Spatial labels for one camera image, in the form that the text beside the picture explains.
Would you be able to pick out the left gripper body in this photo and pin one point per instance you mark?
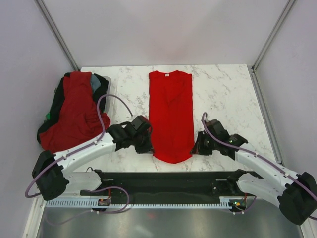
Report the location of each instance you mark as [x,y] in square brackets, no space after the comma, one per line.
[140,140]

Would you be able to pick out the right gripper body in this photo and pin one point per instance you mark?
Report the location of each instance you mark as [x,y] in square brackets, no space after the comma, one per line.
[210,144]

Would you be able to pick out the bright red t shirt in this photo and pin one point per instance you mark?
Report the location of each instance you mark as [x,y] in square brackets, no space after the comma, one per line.
[171,115]

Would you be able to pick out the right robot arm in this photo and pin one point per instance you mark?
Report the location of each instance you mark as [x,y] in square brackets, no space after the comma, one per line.
[294,194]

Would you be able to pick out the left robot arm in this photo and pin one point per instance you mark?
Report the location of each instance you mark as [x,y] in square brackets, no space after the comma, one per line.
[52,173]

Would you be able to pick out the black garment in pile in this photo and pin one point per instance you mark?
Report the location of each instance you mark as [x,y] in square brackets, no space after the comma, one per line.
[58,101]

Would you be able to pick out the dark red t shirt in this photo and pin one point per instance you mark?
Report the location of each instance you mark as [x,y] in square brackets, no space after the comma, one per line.
[80,117]

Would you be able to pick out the blue grey garment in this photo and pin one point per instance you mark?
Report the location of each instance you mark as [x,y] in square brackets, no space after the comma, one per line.
[95,83]

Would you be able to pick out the aluminium rail front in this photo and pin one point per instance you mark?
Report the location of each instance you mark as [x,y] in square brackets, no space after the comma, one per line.
[246,183]

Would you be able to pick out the white cable duct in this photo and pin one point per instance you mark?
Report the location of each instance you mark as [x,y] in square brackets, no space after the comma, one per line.
[104,202]

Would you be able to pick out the right aluminium frame post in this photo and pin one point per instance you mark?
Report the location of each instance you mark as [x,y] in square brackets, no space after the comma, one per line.
[273,34]

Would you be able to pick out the aluminium frame post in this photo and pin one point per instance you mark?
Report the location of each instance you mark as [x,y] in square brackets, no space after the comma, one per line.
[56,32]
[273,34]

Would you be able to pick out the left aluminium frame post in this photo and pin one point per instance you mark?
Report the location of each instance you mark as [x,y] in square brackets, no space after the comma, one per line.
[56,32]

